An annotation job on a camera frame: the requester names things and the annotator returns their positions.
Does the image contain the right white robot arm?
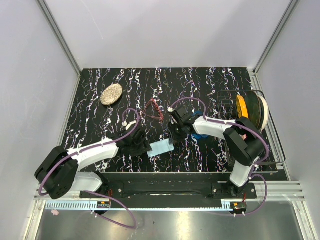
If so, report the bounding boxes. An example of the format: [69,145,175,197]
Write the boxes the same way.
[168,107,269,199]

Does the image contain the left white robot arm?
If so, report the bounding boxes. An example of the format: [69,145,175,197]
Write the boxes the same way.
[34,126,152,200]

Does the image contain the yellow plate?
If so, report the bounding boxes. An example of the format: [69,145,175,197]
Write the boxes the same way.
[235,95,249,119]

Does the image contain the black wire dish rack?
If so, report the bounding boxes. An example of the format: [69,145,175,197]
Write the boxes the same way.
[217,90,286,172]

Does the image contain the white cable duct strip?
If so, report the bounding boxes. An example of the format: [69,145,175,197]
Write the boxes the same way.
[45,199,241,213]

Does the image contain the blue glasses case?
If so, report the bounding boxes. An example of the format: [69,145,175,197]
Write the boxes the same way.
[191,111,209,140]

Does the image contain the light blue cleaning cloth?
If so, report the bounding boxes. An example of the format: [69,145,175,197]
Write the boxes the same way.
[147,139,175,158]

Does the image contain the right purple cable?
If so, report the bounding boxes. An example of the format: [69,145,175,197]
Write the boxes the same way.
[171,96,271,216]

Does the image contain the speckled oval stone coaster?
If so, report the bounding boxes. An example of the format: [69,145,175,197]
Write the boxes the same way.
[100,83,123,106]

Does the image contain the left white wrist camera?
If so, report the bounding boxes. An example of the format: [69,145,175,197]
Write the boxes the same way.
[122,120,137,131]

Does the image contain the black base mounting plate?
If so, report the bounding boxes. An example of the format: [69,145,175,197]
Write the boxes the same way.
[80,181,257,207]

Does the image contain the cream white plate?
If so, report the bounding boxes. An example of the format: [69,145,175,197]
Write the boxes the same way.
[258,95,269,132]

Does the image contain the dark green plate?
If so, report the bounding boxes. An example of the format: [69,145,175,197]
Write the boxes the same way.
[244,91,264,129]

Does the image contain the red frame sunglasses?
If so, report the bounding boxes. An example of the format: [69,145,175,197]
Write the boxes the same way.
[140,98,164,123]

